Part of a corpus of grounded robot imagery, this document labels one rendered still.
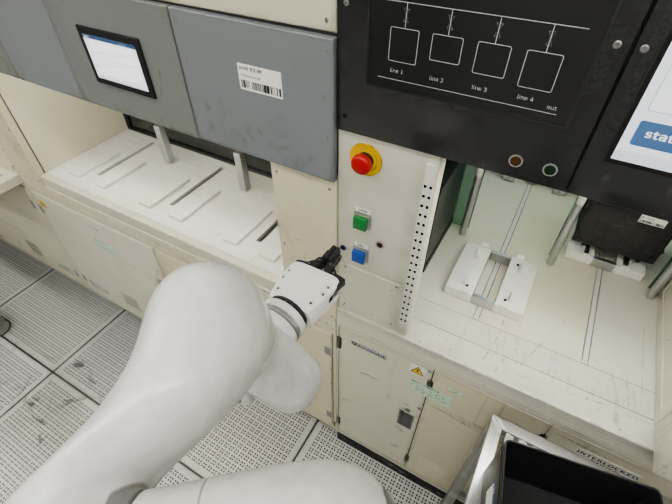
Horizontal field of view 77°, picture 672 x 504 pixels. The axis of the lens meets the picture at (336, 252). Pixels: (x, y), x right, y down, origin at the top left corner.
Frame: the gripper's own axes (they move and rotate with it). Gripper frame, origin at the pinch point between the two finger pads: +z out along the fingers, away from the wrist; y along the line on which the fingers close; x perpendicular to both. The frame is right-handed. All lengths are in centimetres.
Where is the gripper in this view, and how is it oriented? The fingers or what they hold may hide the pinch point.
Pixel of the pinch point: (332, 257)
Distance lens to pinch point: 81.6
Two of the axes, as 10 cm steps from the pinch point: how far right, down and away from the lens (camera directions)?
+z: 4.9, -6.1, 6.2
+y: 8.7, 3.5, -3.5
